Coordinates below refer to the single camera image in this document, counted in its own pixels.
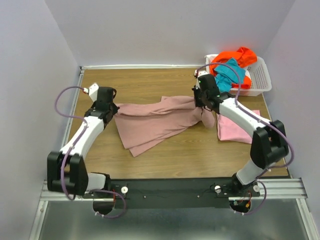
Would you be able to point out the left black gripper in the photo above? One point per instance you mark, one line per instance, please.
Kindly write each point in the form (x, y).
(115, 108)

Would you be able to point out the white plastic laundry basket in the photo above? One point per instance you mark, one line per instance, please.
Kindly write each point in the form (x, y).
(258, 73)

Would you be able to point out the aluminium frame rail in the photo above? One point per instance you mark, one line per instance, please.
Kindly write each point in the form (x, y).
(194, 153)

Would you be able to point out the folded bright pink t shirt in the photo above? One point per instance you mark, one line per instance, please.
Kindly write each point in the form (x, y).
(227, 130)

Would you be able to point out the dusty pink t shirt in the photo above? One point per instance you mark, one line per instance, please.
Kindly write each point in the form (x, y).
(143, 126)

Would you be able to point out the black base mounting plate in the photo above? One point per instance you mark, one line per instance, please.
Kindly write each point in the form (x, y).
(173, 193)

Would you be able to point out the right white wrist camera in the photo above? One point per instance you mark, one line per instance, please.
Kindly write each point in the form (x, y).
(197, 75)

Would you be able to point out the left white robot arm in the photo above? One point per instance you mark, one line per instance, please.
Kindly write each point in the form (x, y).
(66, 169)

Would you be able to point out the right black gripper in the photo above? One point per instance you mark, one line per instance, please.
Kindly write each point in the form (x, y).
(197, 103)

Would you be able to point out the teal t shirt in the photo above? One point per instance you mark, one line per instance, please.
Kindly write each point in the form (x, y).
(229, 74)

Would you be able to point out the orange t shirt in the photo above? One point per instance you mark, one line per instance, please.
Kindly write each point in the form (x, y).
(244, 57)

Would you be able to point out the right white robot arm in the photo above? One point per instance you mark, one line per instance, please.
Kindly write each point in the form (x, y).
(269, 143)

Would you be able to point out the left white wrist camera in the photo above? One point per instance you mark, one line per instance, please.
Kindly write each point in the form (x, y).
(92, 91)

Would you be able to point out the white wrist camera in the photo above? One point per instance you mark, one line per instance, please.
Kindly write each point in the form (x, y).
(197, 75)
(92, 91)

